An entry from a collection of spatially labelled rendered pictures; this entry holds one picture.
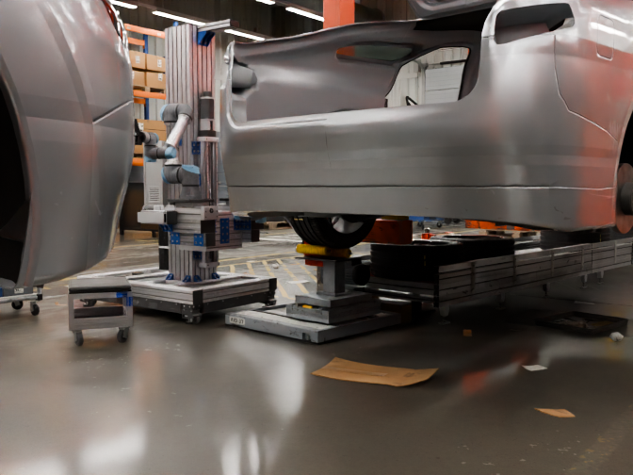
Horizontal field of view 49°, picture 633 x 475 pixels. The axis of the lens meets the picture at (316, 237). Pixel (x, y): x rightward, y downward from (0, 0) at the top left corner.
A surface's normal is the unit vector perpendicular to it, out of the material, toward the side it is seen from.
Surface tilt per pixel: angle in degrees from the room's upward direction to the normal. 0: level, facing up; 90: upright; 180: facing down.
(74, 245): 96
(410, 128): 98
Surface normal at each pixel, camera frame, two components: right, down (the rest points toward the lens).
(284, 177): -0.67, 0.38
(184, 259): -0.60, 0.06
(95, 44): 0.97, 0.00
